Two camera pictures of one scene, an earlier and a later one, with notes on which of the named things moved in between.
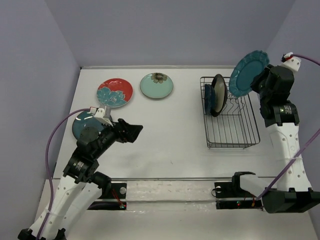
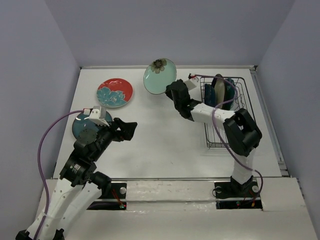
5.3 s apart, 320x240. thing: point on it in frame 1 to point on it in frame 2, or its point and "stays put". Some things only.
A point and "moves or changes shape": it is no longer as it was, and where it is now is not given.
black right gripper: x=265 y=73 to x=168 y=91
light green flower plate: x=156 y=85 moves or changes shape
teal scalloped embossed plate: x=244 y=71 to x=229 y=94
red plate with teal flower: x=114 y=92 stays put
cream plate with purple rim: x=220 y=95 stays put
